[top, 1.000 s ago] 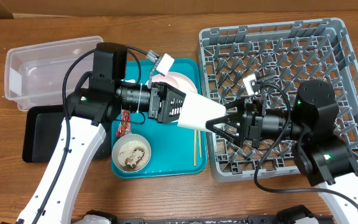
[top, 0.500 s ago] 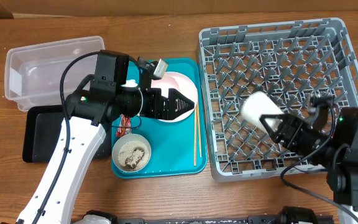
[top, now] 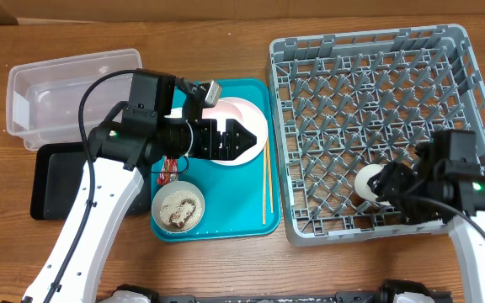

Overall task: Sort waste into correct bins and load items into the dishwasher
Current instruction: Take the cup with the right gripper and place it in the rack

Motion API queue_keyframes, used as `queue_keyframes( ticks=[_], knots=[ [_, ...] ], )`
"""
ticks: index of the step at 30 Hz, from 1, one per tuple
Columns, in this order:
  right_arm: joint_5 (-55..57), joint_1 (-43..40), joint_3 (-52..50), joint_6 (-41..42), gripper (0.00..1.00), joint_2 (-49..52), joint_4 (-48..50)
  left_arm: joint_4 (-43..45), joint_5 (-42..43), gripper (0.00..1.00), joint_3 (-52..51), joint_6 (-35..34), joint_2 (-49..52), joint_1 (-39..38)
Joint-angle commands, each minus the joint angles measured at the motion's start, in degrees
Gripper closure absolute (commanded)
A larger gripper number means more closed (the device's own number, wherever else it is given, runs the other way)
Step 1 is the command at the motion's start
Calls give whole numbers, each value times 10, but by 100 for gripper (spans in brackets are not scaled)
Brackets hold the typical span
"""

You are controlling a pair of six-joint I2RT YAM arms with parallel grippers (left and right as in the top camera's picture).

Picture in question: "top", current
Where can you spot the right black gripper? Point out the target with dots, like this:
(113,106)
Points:
(387,186)

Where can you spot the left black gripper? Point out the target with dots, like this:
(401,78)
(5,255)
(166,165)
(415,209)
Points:
(210,147)

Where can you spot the white round plate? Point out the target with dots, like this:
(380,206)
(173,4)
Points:
(254,121)

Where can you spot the pink bowl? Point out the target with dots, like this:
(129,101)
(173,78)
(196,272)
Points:
(222,111)

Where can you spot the small white cup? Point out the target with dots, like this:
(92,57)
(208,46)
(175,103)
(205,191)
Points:
(369,183)

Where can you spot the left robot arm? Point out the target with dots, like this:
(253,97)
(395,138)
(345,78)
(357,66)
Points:
(161,118)

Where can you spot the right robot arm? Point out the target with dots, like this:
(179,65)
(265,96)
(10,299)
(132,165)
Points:
(447,185)

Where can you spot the grey dishwasher rack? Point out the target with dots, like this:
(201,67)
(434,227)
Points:
(343,101)

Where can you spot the teal serving tray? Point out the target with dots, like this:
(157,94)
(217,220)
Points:
(233,194)

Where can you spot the crumpled white napkin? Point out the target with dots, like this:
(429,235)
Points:
(176,113)

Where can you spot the red snack wrapper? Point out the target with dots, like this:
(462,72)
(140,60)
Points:
(169,171)

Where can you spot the bowl with rice leftovers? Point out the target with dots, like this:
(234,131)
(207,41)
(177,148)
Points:
(178,207)

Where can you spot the black plastic tray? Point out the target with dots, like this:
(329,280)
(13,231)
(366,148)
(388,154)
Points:
(58,177)

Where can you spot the clear plastic bin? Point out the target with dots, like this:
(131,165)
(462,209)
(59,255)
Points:
(43,97)

